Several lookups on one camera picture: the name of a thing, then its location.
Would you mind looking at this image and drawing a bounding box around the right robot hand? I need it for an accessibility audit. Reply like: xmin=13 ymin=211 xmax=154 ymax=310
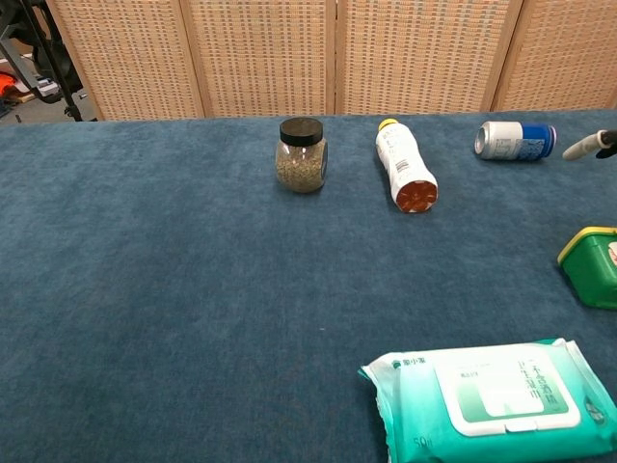
xmin=561 ymin=128 xmax=617 ymax=162

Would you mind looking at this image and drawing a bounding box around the green box yellow lid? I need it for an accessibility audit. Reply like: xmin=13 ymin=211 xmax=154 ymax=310
xmin=556 ymin=226 xmax=617 ymax=311

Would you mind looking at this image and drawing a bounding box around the blue and white can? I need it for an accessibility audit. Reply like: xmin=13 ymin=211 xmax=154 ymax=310
xmin=473 ymin=120 xmax=558 ymax=162

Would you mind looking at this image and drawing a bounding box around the white bottle yellow cap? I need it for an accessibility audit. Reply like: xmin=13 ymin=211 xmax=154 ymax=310
xmin=375 ymin=118 xmax=440 ymax=214

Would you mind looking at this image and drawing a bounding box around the green wet wipes pack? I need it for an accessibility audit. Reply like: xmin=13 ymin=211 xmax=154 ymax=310
xmin=357 ymin=337 xmax=617 ymax=463

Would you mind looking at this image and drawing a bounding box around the glass jar black lid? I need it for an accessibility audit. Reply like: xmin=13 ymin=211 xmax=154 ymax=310
xmin=274 ymin=117 xmax=331 ymax=195

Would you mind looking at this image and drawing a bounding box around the wooden woven folding screen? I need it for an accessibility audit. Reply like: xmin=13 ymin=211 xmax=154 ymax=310
xmin=45 ymin=0 xmax=617 ymax=121

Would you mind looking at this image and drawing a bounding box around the blue carpet table mat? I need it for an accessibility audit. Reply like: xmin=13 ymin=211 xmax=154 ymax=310
xmin=0 ymin=109 xmax=617 ymax=463

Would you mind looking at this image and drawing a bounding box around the black tripod stand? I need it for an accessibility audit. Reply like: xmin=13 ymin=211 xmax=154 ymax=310
xmin=16 ymin=0 xmax=99 ymax=123

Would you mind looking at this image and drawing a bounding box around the orange object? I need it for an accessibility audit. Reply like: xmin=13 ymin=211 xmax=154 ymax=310
xmin=0 ymin=70 xmax=21 ymax=100

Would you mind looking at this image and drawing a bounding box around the grey metal frame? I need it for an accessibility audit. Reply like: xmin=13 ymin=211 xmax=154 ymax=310
xmin=0 ymin=21 xmax=67 ymax=105

